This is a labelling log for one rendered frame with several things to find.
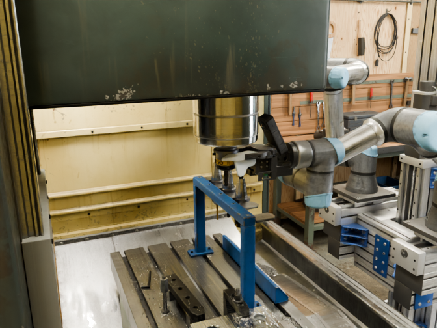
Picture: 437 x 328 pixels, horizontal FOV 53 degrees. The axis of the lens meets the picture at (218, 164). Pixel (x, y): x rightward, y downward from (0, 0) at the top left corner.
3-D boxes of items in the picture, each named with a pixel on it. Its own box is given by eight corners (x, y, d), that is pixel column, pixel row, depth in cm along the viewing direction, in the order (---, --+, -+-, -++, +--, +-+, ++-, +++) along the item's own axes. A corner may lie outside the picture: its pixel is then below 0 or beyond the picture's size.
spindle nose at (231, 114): (189, 135, 114) (188, 89, 111) (248, 133, 117) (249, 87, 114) (198, 149, 99) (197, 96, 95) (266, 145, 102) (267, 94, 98)
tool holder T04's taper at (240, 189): (231, 196, 149) (231, 177, 147) (242, 193, 151) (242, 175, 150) (239, 200, 146) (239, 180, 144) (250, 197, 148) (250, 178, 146)
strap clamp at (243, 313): (233, 317, 136) (233, 274, 132) (251, 343, 125) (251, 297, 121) (223, 320, 135) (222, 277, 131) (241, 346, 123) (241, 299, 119)
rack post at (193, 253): (209, 248, 184) (208, 180, 176) (214, 253, 179) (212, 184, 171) (186, 252, 180) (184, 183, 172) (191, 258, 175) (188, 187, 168)
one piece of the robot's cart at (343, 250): (384, 239, 230) (385, 223, 228) (397, 246, 221) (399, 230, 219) (326, 250, 218) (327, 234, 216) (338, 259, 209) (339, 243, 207)
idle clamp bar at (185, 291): (177, 289, 153) (175, 272, 151) (209, 330, 131) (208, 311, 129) (163, 293, 151) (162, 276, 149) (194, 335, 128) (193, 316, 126)
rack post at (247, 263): (257, 302, 144) (258, 218, 137) (264, 311, 140) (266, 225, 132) (229, 309, 141) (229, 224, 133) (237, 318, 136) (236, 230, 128)
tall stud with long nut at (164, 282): (168, 308, 141) (166, 273, 138) (170, 314, 139) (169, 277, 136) (160, 311, 140) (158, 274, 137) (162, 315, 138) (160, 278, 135)
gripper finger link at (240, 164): (228, 181, 104) (257, 175, 109) (229, 157, 102) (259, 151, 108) (220, 177, 106) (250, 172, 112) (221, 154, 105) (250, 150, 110)
